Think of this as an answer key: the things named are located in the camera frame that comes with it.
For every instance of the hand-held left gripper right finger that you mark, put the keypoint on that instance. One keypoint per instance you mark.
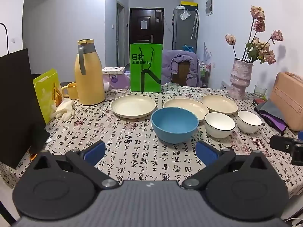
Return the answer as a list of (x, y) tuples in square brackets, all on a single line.
[(206, 151)]

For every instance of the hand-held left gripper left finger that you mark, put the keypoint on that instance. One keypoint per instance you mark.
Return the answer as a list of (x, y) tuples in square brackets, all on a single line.
[(94, 150)]

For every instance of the white bowl with black rim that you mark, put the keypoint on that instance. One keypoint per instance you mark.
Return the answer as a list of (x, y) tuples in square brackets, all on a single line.
[(219, 125), (248, 123)]

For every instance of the blue bowl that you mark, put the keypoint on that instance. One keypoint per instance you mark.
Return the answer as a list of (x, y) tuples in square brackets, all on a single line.
[(175, 127)]

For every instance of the cream plate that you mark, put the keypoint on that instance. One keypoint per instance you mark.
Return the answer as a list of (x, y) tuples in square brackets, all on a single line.
[(182, 104), (219, 104), (132, 106)]

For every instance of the calligraphy printed tablecloth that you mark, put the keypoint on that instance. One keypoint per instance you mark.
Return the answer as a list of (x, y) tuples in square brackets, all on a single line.
[(132, 146)]

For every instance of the grey and purple towel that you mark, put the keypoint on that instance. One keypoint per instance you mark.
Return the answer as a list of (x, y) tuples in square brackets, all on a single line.
[(269, 111)]

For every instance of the white rubber gloves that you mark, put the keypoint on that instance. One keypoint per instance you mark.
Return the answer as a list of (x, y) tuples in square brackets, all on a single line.
[(64, 107)]

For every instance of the pink suitcase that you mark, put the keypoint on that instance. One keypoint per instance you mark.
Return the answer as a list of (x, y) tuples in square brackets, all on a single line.
[(288, 99)]

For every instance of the orange plastic piece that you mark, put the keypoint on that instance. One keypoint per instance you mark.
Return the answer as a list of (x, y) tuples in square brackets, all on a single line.
[(33, 156)]

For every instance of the yellow mug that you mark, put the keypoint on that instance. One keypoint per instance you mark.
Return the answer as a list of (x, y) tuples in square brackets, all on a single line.
[(72, 91)]

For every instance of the red box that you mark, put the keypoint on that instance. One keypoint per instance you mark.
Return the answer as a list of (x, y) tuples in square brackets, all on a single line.
[(256, 102)]

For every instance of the yellow thermos jug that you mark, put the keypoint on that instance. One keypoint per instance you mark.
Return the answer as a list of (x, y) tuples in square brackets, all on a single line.
[(90, 80)]

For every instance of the glass cup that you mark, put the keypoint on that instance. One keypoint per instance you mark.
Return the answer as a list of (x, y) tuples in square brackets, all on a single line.
[(260, 91)]

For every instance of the purple tissue pack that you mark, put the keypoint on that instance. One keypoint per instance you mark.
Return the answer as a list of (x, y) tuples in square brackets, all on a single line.
[(118, 81)]

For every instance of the yellow-green gift bag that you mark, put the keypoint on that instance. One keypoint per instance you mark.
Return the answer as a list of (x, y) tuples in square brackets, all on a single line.
[(42, 94)]

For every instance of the storage rack with bottles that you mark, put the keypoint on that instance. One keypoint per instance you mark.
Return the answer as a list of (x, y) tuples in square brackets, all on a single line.
[(204, 74)]

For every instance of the wooden chair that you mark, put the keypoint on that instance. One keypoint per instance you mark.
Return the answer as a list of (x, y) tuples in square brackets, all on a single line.
[(182, 73)]

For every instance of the white flat box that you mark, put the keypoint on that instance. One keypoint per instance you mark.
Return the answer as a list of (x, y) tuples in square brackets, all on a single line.
[(113, 70)]

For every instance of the green paper bag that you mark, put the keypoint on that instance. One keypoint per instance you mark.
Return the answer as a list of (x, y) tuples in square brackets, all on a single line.
[(146, 75)]

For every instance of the purple padded jacket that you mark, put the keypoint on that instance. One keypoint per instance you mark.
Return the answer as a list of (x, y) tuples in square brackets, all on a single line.
[(168, 68)]

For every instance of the black paper bag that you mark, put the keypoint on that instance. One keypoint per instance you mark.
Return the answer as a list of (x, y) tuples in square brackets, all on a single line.
[(16, 99)]

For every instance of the blue plastic bag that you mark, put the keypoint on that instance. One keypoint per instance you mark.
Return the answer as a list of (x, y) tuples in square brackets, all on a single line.
[(190, 49)]

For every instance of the grey interior door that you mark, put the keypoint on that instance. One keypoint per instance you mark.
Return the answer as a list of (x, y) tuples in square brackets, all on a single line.
[(120, 40)]

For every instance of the grey refrigerator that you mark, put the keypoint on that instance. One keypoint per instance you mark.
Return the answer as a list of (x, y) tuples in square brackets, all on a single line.
[(182, 33)]

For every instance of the dark entrance door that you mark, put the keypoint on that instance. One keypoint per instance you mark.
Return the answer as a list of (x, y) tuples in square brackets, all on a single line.
[(136, 35)]

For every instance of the folded umbrella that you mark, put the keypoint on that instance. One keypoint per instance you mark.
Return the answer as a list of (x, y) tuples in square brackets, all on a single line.
[(195, 26)]

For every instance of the dried pink roses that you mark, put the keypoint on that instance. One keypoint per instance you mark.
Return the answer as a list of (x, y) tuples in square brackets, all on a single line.
[(259, 24)]

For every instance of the white door notice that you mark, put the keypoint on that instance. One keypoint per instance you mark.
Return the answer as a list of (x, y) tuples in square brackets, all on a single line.
[(144, 25)]

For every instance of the white paper sheet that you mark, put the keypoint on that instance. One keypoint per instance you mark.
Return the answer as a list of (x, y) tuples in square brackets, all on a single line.
[(184, 15)]

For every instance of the yellow and black box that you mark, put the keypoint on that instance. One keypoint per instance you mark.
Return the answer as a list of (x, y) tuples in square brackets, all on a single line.
[(189, 4)]

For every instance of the wall picture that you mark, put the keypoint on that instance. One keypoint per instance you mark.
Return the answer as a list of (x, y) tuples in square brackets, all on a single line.
[(209, 6)]

